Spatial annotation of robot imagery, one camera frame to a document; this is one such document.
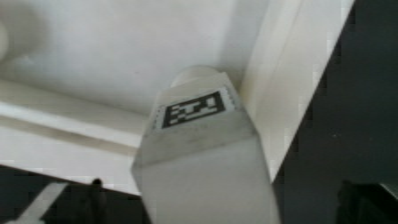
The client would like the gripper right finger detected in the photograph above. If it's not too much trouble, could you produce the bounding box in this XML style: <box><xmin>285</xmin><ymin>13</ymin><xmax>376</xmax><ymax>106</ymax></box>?
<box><xmin>335</xmin><ymin>181</ymin><xmax>398</xmax><ymax>224</ymax></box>

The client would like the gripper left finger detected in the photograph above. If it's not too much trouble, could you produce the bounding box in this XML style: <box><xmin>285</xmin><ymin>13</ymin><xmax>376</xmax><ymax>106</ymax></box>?
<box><xmin>10</xmin><ymin>179</ymin><xmax>108</xmax><ymax>224</ymax></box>

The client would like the white U-shaped obstacle fence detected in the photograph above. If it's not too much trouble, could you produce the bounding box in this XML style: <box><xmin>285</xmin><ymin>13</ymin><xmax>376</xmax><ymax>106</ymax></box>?
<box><xmin>0</xmin><ymin>0</ymin><xmax>355</xmax><ymax>193</ymax></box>

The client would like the white table leg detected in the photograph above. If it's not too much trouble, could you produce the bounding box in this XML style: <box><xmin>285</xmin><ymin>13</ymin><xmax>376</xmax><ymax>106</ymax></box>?
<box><xmin>131</xmin><ymin>66</ymin><xmax>280</xmax><ymax>224</ymax></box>

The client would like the white square table top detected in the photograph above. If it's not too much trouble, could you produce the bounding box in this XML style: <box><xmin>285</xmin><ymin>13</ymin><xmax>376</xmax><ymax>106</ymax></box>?
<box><xmin>0</xmin><ymin>0</ymin><xmax>298</xmax><ymax>148</ymax></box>

